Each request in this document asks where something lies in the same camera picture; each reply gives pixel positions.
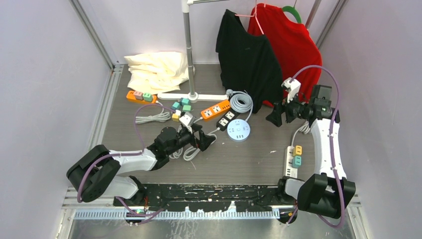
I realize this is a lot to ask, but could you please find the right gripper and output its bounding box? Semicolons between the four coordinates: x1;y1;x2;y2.
266;89;312;127

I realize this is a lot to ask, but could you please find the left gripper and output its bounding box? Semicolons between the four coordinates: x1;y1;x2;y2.
166;123;214;155

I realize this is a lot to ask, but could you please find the black power strip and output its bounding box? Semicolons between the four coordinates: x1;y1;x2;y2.
216;109;240;131

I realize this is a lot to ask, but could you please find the round blue power strip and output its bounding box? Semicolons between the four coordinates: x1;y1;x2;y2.
227;119;250;142

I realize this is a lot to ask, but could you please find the orange power strip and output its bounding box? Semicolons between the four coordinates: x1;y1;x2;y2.
201;100;231;121
126;91;157;105

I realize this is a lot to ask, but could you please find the grey round cable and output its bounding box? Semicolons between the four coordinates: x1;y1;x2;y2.
225;89;254;122

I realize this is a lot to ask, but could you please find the yellow usb charger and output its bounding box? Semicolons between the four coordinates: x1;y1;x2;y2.
171;114;181;122

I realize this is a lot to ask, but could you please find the white usb power strip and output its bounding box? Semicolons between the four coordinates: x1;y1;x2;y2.
284;146;299;178

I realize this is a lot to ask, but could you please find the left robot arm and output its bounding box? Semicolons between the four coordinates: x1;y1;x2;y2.
66;124;216;206

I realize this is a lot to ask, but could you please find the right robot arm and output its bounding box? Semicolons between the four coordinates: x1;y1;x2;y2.
266;83;356;219

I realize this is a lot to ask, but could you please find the yellow charger on white strip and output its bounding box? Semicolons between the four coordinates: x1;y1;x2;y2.
292;145;303;157

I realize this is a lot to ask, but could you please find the white clothes rack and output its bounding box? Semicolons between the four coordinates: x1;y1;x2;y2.
157;0;228;103

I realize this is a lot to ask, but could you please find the black t-shirt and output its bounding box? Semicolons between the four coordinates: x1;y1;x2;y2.
215;9;283;114

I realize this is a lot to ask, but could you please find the red t-shirt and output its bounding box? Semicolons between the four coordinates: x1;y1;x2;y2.
247;3;322;102

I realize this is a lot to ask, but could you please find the pink charger on far strip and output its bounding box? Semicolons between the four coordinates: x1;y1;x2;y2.
133;91;143;101

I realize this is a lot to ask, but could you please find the cream folded cloth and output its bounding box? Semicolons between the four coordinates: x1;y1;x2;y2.
125;51;189;95

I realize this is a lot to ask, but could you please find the pink hanger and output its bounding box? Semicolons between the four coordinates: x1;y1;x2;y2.
235;0;265;35

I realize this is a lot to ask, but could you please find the green hanger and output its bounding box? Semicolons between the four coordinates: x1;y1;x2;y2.
281;0;302;24

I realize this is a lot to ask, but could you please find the white cable of black strip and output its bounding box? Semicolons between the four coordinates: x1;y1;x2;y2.
183;127;221;162

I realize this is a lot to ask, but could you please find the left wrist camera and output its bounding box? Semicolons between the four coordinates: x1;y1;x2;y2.
179;112;196;128

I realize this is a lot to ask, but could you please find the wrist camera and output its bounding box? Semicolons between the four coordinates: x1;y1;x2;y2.
179;112;196;128
281;77;301;103

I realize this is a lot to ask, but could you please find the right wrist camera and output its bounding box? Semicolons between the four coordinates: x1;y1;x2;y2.
281;77;301;103

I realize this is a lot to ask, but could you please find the white cable bundle right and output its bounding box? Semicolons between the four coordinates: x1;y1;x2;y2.
291;120;312;147

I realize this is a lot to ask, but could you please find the white cable of far strip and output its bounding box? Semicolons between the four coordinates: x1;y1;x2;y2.
134;101;172;124

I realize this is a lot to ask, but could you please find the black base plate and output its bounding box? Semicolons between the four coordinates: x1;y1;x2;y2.
123;184;297;223

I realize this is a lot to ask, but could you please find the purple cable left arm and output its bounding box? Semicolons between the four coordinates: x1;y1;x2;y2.
76;104;185;226

